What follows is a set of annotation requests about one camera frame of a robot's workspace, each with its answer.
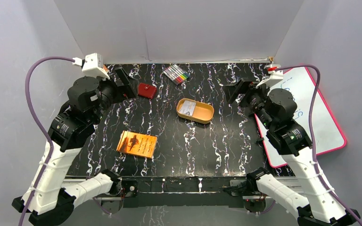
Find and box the black metal base rail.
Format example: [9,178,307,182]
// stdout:
[96,176,274,213]

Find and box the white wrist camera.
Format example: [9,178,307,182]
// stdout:
[256,64,284,88]
[72,53,110,79]

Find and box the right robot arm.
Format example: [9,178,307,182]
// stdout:
[223,79,360,226]

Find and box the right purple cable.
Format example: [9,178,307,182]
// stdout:
[274,64,362,226]

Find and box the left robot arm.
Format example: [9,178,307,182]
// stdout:
[12,67,138,226]

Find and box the red card holder wallet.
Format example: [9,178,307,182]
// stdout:
[138,83,157,99]

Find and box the orange book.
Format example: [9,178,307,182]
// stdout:
[116,131,157,159]

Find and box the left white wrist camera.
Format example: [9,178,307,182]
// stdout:
[72,53,110,79]

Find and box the white card in tray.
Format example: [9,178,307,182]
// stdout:
[179,100,196,116]

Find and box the orange oval tray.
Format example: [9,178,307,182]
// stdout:
[176,98,214,124]

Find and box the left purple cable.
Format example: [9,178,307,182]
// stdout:
[18,56,75,226]

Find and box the pink framed whiteboard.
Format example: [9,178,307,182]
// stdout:
[255,67,347,168]

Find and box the pack of coloured markers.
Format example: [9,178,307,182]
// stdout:
[163,64,190,85]

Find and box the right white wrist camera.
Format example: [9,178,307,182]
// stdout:
[256,64,284,88]

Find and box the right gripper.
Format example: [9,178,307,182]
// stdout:
[222,78,275,130]

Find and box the purple cable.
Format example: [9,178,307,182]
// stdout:
[274,64,362,226]
[18,56,75,226]

